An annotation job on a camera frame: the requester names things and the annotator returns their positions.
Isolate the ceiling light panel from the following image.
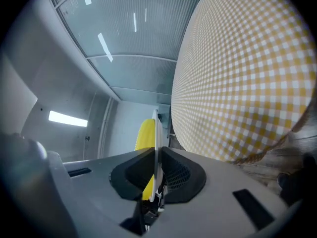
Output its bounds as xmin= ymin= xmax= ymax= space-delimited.
xmin=48 ymin=110 xmax=89 ymax=128

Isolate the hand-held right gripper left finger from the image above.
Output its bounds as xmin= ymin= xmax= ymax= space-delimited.
xmin=47 ymin=146 xmax=159 ymax=238

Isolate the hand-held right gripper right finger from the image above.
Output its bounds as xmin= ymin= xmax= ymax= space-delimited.
xmin=148 ymin=146 xmax=303 ymax=238

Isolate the round table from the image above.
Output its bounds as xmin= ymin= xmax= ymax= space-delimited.
xmin=170 ymin=0 xmax=317 ymax=165

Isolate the yellow corn cob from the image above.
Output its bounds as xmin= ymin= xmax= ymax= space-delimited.
xmin=133 ymin=119 xmax=157 ymax=202

